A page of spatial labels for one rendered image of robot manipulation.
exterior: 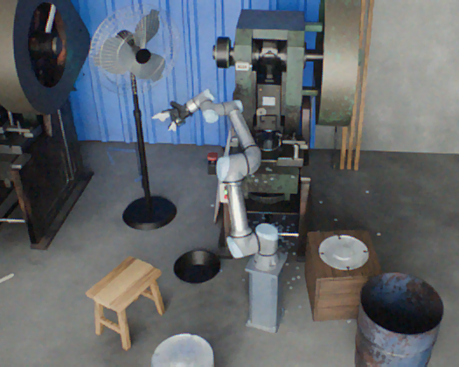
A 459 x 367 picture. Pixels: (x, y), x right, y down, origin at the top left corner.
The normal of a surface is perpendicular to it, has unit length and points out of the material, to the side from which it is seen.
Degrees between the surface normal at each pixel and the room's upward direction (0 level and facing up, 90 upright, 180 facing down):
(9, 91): 107
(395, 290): 88
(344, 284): 90
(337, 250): 0
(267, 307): 90
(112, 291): 0
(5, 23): 53
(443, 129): 90
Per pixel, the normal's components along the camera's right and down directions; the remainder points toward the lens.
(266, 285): -0.30, 0.50
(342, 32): 0.00, -0.10
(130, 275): 0.03, -0.85
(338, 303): 0.10, 0.53
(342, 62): -0.01, 0.26
